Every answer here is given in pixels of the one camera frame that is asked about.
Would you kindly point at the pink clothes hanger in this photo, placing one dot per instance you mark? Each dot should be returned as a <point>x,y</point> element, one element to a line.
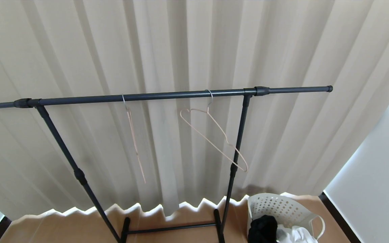
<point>217,125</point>
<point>135,145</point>

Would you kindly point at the white garment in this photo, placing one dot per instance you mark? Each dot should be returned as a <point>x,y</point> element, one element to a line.
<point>295,236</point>

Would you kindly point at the beige curtain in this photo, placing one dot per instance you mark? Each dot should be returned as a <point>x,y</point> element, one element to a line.
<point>79,50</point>

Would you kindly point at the black shorts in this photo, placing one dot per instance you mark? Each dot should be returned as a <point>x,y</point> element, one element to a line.
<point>263,229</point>

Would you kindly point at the white laundry basket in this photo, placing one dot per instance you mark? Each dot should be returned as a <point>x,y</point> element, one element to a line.
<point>275,206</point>

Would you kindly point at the black clothes rack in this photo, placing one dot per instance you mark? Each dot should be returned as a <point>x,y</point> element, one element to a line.
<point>147,97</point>

